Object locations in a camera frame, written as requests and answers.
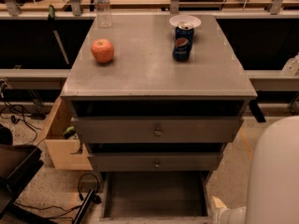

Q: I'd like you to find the blue pepsi can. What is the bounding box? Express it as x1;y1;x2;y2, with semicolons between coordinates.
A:
172;22;194;62

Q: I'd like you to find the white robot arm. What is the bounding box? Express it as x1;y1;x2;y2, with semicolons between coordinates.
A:
212;116;299;224

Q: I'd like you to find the black chair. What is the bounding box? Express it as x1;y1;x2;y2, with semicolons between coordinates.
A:
0;125;56;224

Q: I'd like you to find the grey wooden drawer cabinet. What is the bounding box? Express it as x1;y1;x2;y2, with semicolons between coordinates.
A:
60;14;258;185

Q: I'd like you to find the grey drawer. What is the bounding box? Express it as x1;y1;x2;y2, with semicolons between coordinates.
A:
89;152;223;172
101;171;212;224
72;117;243;144

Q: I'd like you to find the green handled tool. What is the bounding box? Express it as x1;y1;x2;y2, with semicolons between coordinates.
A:
48;5;70;65

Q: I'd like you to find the light wooden box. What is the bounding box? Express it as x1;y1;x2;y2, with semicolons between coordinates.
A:
37;97;92;171

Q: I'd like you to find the clear plastic water bottle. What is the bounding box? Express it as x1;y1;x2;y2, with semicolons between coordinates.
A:
93;0;112;28

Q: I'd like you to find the red apple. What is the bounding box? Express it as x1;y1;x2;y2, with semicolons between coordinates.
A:
91;39;114;63

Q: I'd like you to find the black floor cable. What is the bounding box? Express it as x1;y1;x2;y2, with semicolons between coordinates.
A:
0;91;43;146

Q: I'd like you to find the green object in box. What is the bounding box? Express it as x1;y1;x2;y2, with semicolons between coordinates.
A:
63;126;76;139

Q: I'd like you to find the grey middle drawer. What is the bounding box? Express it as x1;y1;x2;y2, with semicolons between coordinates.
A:
89;152;223;172

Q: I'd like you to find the grey top drawer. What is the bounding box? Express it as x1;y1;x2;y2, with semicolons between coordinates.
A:
72;117;243;144

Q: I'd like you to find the grey bottom drawer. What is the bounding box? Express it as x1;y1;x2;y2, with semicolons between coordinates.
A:
101;171;212;224

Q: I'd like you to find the white bowl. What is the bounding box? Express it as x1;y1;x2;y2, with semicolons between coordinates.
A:
169;15;201;28

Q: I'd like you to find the black power strip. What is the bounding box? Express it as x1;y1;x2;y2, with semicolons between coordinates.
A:
72;189;96;224

